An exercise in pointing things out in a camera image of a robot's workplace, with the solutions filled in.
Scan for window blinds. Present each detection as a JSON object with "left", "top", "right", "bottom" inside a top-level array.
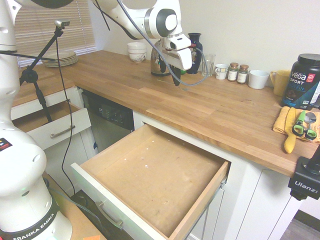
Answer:
[{"left": 13, "top": 0, "right": 97, "bottom": 68}]

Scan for yellow mug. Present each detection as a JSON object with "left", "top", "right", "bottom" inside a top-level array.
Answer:
[{"left": 269, "top": 69, "right": 292, "bottom": 97}]

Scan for small open white drawer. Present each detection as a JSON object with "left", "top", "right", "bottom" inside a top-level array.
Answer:
[{"left": 11, "top": 99, "right": 92, "bottom": 151}]

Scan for thin black cable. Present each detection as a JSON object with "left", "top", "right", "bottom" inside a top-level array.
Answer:
[{"left": 55, "top": 37, "right": 77, "bottom": 196}]

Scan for black boom tripod stand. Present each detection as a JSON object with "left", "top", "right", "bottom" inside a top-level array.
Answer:
[{"left": 17, "top": 26, "right": 65, "bottom": 124}]

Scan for white kitchen cabinet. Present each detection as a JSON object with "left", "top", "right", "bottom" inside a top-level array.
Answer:
[{"left": 9, "top": 86, "right": 313, "bottom": 240}]

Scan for black steel dishwasher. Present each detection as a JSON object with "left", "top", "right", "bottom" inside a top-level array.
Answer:
[{"left": 81, "top": 89, "right": 136, "bottom": 154}]

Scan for steel kettle black handle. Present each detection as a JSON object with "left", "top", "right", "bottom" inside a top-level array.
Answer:
[{"left": 150, "top": 39, "right": 174, "bottom": 77}]

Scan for silver camera on stand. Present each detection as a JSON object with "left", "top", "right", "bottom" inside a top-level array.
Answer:
[{"left": 53, "top": 19, "right": 71, "bottom": 29}]

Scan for stacked white patterned bowls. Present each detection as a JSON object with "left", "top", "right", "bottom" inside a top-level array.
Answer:
[{"left": 126, "top": 41, "right": 148, "bottom": 64}]

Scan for yellow sheathed knife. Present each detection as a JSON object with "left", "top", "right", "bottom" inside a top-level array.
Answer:
[{"left": 283, "top": 106, "right": 297, "bottom": 154}]

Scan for wide white cup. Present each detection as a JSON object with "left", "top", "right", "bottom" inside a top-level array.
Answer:
[{"left": 247, "top": 69, "right": 271, "bottom": 90}]

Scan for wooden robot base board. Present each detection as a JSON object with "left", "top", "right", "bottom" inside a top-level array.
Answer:
[{"left": 41, "top": 166, "right": 109, "bottom": 240}]

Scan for black Ulanzi camera mount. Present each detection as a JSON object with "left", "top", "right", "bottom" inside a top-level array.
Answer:
[{"left": 287, "top": 141, "right": 320, "bottom": 201}]

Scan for green handled kitchen tool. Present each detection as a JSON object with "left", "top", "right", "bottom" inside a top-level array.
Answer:
[{"left": 291, "top": 109, "right": 319, "bottom": 142}]

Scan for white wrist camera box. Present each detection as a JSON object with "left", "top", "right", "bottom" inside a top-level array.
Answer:
[{"left": 165, "top": 33, "right": 193, "bottom": 51}]

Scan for dark blue painted vase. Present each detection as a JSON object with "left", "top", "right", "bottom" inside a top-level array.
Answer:
[{"left": 186, "top": 32, "right": 203, "bottom": 75}]

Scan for yellow cloth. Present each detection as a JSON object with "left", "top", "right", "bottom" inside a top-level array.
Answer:
[{"left": 272, "top": 106, "right": 320, "bottom": 145}]

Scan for small white handled cup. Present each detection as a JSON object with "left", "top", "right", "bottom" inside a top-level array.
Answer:
[{"left": 214, "top": 63, "right": 230, "bottom": 81}]

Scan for black Vega protein tub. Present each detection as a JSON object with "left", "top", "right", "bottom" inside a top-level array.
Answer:
[{"left": 280, "top": 53, "right": 320, "bottom": 112}]

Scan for brown lid spice jar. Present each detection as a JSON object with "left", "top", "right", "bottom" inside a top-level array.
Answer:
[
  {"left": 237, "top": 64, "right": 250, "bottom": 85},
  {"left": 227, "top": 62, "right": 239, "bottom": 83}
]

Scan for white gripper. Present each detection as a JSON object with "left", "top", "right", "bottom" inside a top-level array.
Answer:
[{"left": 163, "top": 48, "right": 194, "bottom": 87}]

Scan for grey braided cable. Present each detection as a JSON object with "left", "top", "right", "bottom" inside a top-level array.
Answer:
[{"left": 115, "top": 0, "right": 210, "bottom": 88}]

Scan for stack of cream plates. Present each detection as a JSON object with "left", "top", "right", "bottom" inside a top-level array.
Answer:
[{"left": 40, "top": 51, "right": 79, "bottom": 68}]

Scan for large open wooden drawer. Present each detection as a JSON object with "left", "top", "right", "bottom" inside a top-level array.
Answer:
[{"left": 70, "top": 123, "right": 232, "bottom": 240}]

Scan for clear faceted drinking glass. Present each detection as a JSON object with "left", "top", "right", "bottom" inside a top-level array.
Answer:
[{"left": 201, "top": 53, "right": 217, "bottom": 78}]

